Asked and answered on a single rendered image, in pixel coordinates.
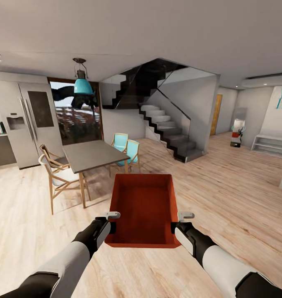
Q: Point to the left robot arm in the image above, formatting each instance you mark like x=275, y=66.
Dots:
x=58, y=277

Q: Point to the storage box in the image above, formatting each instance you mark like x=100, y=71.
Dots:
x=147, y=205

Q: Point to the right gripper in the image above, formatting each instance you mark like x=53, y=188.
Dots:
x=173, y=225

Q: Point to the fixed window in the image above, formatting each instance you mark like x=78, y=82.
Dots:
x=79, y=115

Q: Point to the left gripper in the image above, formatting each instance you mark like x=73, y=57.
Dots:
x=113, y=228

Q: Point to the door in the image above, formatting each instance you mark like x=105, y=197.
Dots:
x=215, y=115

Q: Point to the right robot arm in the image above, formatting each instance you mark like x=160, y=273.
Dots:
x=234, y=278

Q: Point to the stairs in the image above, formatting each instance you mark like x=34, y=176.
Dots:
x=137, y=88

